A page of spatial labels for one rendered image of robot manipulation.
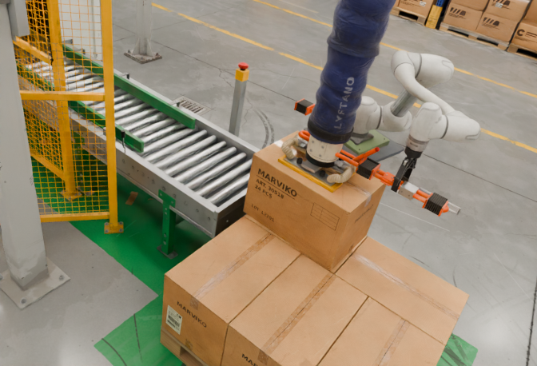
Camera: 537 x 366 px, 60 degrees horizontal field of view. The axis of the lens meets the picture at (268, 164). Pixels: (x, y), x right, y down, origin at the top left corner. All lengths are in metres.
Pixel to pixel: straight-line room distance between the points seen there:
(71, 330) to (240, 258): 1.00
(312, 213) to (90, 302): 1.37
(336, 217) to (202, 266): 0.69
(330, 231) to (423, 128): 0.67
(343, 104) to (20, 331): 2.01
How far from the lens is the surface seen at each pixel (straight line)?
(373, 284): 2.46
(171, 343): 2.62
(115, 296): 2.90
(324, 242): 2.35
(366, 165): 2.26
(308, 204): 2.29
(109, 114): 2.74
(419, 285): 2.58
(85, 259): 3.12
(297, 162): 2.34
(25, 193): 2.58
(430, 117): 2.03
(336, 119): 2.16
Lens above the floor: 2.26
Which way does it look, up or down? 34 degrees down
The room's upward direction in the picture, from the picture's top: 11 degrees clockwise
